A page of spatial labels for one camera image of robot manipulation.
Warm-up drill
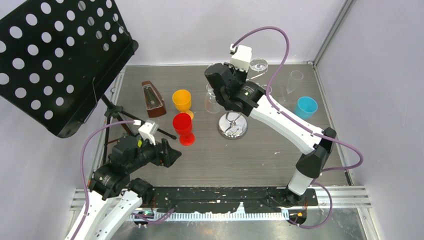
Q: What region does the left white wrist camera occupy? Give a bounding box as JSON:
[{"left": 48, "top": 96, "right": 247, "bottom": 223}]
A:
[{"left": 138, "top": 119, "right": 159, "bottom": 146}]

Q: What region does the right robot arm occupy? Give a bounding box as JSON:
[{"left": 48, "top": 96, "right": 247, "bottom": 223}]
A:
[{"left": 217, "top": 81, "right": 336, "bottom": 205}]

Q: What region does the blue wine glass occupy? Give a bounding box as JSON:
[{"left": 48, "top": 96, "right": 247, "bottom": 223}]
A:
[{"left": 294, "top": 96, "right": 318, "bottom": 120}]

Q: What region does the yellow wine glass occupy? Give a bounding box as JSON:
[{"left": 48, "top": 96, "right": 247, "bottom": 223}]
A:
[{"left": 172, "top": 89, "right": 194, "bottom": 120}]

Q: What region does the chrome wine glass rack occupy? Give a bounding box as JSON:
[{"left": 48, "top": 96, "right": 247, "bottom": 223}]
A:
[{"left": 216, "top": 72, "right": 266, "bottom": 140}]

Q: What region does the clear wine glass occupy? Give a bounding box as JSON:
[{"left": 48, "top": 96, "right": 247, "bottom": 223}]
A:
[
  {"left": 204, "top": 83, "right": 221, "bottom": 114},
  {"left": 280, "top": 70, "right": 304, "bottom": 106},
  {"left": 249, "top": 58, "right": 269, "bottom": 73}
]

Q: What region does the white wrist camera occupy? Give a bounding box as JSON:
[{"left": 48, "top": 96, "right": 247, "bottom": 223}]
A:
[
  {"left": 229, "top": 44, "right": 252, "bottom": 73},
  {"left": 138, "top": 119, "right": 159, "bottom": 146}
]

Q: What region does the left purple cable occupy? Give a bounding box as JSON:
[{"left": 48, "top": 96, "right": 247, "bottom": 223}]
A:
[{"left": 69, "top": 119, "right": 175, "bottom": 240}]

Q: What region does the clear wine glass front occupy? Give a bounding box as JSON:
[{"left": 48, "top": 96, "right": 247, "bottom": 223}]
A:
[{"left": 204, "top": 83, "right": 221, "bottom": 114}]

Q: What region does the brown wooden metronome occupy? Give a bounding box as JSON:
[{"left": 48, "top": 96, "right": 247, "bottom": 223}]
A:
[{"left": 141, "top": 81, "right": 167, "bottom": 118}]

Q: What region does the black perforated music stand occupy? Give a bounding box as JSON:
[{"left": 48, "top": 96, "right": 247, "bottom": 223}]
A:
[{"left": 0, "top": 0, "right": 177, "bottom": 159}]

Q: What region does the red wine glass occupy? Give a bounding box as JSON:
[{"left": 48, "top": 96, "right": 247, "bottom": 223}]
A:
[{"left": 172, "top": 112, "right": 195, "bottom": 146}]

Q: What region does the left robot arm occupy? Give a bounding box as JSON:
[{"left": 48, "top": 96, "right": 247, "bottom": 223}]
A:
[{"left": 65, "top": 119, "right": 182, "bottom": 240}]

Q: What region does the clear wine glass back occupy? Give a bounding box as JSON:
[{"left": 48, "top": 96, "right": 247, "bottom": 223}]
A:
[{"left": 249, "top": 58, "right": 269, "bottom": 73}]

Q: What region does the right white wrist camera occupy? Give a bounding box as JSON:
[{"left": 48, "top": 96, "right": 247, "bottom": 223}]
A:
[{"left": 229, "top": 44, "right": 252, "bottom": 73}]

